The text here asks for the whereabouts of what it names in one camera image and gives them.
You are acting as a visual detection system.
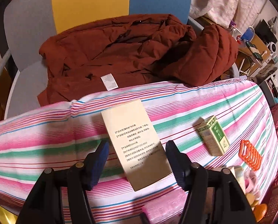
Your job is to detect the orange plastic rack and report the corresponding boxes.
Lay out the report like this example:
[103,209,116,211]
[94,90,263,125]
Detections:
[238,140,262,171]

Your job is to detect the green yellow medicine box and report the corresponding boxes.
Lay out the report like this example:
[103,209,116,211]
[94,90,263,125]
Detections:
[197,115,230,156]

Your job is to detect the blue kettle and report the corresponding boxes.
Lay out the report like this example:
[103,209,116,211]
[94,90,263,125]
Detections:
[241,26,255,42]

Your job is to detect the wooden side desk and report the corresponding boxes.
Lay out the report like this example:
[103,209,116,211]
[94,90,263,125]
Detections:
[226,21,272,77]

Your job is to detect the pink curtain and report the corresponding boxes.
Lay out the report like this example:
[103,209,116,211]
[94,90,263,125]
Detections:
[190,0,266,32]

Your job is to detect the cream tall carton box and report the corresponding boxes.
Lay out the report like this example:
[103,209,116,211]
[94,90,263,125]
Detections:
[101,100,171,191]

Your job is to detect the orange mandarin fruit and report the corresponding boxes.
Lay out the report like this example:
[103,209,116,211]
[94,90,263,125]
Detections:
[253,203,268,223]

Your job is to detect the striped pink tablecloth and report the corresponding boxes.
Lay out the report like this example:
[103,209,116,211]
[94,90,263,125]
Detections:
[0,77,278,224]

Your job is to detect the grey yellow blue chair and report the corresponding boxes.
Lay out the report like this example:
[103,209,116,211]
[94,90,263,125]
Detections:
[0,0,240,119]

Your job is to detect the dark red puffer jacket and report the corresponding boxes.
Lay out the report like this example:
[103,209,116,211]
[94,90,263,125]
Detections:
[37,14,238,106]

